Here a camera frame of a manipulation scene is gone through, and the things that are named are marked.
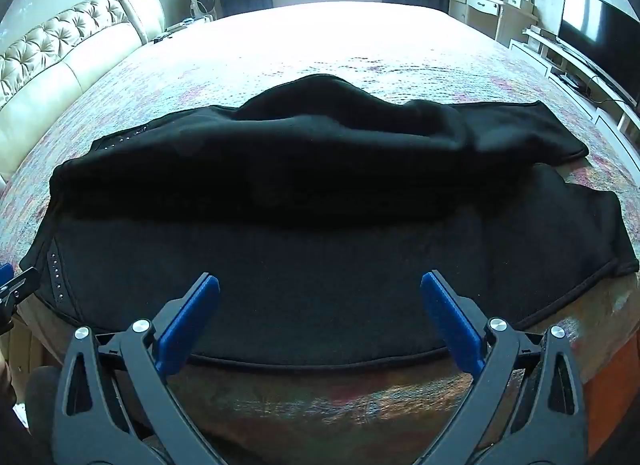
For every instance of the bedside table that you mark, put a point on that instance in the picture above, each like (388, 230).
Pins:
(182, 25)

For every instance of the floral bed blanket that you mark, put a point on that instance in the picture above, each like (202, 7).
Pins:
(350, 45)

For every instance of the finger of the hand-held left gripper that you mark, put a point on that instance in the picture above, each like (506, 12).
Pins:
(20, 287)

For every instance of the white television stand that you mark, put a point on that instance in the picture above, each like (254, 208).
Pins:
(550, 52)

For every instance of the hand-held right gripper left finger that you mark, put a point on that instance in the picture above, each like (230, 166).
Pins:
(197, 310)

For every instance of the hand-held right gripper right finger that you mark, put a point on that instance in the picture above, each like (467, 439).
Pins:
(445, 315)

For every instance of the black flat television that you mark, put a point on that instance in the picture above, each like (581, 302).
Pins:
(600, 30)

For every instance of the cream tufted headboard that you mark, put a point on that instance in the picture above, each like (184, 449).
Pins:
(50, 60)

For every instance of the black pants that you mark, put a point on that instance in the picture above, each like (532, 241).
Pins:
(320, 195)

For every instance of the cream dressing table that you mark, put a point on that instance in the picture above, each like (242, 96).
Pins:
(480, 7)

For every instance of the white box fan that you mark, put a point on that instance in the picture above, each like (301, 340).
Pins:
(200, 0)

